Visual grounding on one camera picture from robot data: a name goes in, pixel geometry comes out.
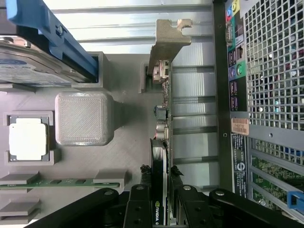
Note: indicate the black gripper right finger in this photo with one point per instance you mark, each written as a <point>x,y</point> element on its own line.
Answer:
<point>194,209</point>

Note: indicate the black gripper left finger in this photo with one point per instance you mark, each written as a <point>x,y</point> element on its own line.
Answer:
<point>139,206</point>

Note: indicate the green RAM stick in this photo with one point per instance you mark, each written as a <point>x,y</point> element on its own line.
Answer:
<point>59,184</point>

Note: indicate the orange service tag sticker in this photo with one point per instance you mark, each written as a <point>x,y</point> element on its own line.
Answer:
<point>240,127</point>

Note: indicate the blue card retention clip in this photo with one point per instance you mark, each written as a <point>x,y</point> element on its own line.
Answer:
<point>295,200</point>

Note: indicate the grey printed parts rack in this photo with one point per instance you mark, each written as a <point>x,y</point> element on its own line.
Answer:
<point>83,114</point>

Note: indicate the silver CPU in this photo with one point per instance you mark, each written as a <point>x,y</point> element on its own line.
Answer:
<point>27,140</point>

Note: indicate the black and silver PC case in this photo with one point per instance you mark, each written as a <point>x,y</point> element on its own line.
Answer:
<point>273,71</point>

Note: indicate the hard disk in blue caddy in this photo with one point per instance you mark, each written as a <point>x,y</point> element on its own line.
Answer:
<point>23,69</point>

